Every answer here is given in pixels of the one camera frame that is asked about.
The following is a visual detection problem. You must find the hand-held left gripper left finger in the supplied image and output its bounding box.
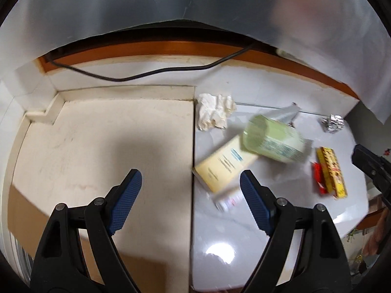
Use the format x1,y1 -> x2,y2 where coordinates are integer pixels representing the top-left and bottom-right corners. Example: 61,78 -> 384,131
29,168 -> 143,293

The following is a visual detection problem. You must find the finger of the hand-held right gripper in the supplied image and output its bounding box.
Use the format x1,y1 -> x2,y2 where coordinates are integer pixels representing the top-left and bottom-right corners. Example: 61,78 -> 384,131
351,144 -> 391,208

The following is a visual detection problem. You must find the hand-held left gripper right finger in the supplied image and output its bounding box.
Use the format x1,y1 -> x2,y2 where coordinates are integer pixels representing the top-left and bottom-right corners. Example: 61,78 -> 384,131
240,170 -> 352,293

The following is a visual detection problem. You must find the yellow toothpaste box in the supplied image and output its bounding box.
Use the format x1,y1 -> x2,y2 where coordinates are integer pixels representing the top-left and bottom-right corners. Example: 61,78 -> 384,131
192,134 -> 260,193

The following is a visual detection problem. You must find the green cylindrical package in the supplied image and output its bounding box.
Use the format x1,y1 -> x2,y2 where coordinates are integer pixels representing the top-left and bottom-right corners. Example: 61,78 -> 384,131
242,115 -> 307,163

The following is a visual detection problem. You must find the person's right hand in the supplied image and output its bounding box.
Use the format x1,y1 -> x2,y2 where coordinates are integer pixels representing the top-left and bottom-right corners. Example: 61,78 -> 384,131
363,200 -> 387,255

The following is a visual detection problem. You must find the yellow and red box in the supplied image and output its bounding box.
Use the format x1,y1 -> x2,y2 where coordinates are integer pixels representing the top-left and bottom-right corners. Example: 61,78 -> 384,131
315,146 -> 348,198

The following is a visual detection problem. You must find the grey refrigerator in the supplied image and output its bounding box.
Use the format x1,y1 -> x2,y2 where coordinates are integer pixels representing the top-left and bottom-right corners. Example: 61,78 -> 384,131
344,98 -> 391,165

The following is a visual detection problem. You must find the crumpled aluminium foil ball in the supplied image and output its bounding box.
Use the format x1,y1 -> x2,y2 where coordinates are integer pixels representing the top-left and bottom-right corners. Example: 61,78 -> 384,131
320,114 -> 346,134

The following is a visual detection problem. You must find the crumpled white tissue paper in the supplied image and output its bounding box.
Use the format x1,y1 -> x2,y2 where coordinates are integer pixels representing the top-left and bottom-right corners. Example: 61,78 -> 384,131
195,93 -> 237,132

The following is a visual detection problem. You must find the frosted window film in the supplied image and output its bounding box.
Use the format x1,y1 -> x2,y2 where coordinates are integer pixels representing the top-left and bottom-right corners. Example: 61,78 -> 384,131
0,0 -> 391,126

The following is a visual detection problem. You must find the black cable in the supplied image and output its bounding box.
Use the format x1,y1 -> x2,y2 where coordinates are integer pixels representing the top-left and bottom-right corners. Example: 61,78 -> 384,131
46,44 -> 254,82

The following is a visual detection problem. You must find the wooden window frame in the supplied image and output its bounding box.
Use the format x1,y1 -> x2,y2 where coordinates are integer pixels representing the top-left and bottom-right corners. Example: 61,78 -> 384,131
37,41 -> 361,98

